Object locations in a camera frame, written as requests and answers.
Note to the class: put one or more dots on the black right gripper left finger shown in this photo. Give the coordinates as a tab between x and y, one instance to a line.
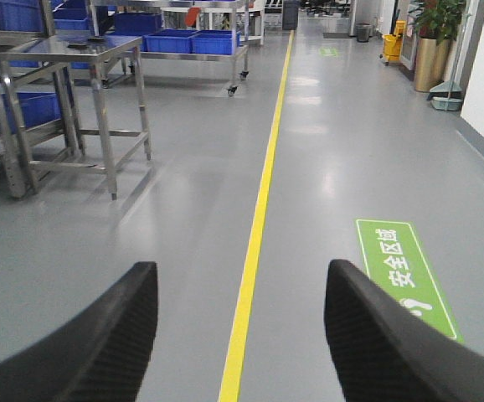
101	354

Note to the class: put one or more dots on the stainless steel work table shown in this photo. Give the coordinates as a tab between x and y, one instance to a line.
99	150

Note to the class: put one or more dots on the yellow mop bucket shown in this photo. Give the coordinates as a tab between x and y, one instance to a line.
393	43

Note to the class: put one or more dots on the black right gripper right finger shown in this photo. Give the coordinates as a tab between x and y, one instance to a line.
382	352

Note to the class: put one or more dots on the grey trash can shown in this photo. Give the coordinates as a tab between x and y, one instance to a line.
363	32

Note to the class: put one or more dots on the blue bin on cart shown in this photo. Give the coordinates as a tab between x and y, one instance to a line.
176	41
214	42

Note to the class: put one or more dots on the gold planter with plant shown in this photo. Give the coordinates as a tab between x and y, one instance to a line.
436	24

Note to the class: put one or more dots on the grey dustpan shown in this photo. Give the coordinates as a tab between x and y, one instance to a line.
446	96

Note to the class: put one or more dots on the stainless steel rack frame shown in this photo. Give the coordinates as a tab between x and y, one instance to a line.
15	138

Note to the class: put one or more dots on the green floor safety sign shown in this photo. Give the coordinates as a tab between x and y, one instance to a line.
394	259

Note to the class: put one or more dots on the wheeled steel cart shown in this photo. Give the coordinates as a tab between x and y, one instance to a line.
239	22

